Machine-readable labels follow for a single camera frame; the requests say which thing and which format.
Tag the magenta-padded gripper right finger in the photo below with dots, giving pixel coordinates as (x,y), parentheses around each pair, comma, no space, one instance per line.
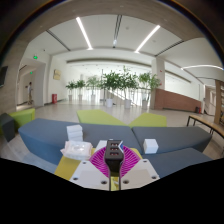
(140,173)

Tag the wooden bench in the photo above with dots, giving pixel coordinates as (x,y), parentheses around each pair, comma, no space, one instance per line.
(206,122)

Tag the green sofa seat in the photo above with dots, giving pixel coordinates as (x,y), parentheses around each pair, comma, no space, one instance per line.
(150,120)
(98,117)
(23,117)

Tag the row of potted plants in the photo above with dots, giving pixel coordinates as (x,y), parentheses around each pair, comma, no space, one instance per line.
(111,81)

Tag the ceiling light strips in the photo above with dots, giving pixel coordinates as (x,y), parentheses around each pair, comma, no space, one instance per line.
(83,32)

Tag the red bin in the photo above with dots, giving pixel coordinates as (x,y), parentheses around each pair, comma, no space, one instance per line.
(54,98)

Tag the dark grey ottoman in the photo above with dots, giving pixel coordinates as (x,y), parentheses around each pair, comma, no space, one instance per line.
(6,126)

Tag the small white cube box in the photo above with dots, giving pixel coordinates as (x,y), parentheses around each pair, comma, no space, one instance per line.
(150,146)

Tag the dark grey charger block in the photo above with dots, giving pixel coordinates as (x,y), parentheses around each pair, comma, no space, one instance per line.
(114,156)

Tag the wooden shelf unit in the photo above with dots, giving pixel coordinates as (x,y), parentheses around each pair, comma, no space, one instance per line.
(220,100)

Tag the white wet wipes pack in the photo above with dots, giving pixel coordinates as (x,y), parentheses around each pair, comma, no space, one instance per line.
(76,150)

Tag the long blue-grey sofa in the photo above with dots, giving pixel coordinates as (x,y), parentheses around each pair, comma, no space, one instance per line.
(43,136)

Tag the black wall screen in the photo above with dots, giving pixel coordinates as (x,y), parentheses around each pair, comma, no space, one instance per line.
(3,76)

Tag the green exit sign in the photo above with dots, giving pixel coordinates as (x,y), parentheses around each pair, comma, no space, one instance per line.
(35,57)

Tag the white stacked boxes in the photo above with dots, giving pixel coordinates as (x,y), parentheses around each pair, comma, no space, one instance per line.
(74,132)

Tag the framed wall picture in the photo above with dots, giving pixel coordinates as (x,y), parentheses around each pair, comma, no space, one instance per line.
(57,74)

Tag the person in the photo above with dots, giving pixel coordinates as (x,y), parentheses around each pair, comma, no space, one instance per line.
(30,91)

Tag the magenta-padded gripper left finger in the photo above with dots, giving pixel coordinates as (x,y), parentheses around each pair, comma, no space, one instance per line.
(86,175)

